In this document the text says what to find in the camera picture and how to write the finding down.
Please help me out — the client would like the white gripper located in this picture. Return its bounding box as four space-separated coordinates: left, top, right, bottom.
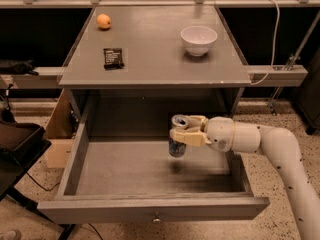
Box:
169 115 236 152

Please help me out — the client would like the silver blue redbull can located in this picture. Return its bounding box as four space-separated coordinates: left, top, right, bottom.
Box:
169 114 189 158

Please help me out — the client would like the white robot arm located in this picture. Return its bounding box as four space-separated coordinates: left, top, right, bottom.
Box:
169 115 320 240

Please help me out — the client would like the metal drawer knob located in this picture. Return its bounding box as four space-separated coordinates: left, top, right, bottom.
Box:
152 212 162 224

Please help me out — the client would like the open grey top drawer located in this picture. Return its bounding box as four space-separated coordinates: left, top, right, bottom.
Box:
38 97 270 224

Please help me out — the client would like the grey wooden cabinet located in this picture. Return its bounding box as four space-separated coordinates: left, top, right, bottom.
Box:
67 5 244 139

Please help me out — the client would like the white ceramic bowl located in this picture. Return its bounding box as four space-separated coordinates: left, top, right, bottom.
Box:
180 26 218 56

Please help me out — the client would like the black snack packet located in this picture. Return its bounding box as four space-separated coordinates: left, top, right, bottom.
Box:
103 48 125 70

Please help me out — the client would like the cardboard box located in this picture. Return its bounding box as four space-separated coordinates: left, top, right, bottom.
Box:
44 90 73 169

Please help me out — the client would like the orange fruit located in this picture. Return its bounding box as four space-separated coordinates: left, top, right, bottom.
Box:
96 14 111 30

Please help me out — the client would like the black chair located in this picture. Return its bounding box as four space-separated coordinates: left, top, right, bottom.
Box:
0 107 78 240

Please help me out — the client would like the black bag on shelf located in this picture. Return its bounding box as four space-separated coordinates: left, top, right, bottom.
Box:
0 60 38 76

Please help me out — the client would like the white shoe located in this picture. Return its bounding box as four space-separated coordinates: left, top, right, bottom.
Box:
0 229 21 240

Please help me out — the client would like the white hanging cable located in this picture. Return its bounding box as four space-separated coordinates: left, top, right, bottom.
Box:
250 0 281 86

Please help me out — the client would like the metal rail shelf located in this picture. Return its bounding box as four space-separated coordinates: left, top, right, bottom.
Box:
0 65 307 89

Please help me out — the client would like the black floor cable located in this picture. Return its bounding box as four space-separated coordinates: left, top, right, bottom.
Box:
25 171 62 193

